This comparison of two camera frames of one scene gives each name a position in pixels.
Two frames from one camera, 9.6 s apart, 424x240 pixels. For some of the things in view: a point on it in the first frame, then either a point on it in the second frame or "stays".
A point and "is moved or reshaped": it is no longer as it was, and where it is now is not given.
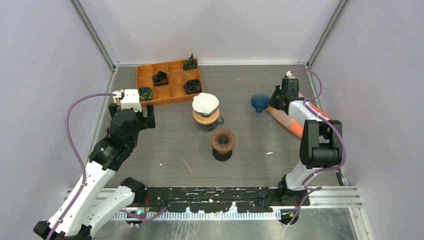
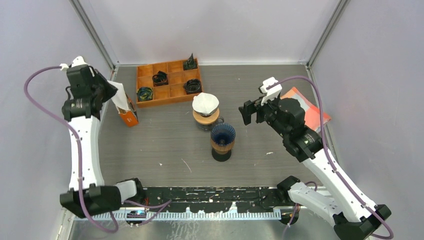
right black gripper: [271, 102] -> [250, 107]
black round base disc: [221, 157] stays
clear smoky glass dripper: [208, 114] stays
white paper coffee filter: [204, 103] stays
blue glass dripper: [259, 101] is moved or reshaped
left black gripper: [147, 122] -> [111, 89]
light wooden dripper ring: [206, 120] stays
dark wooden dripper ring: [223, 140] stays
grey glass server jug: [211, 126] stays
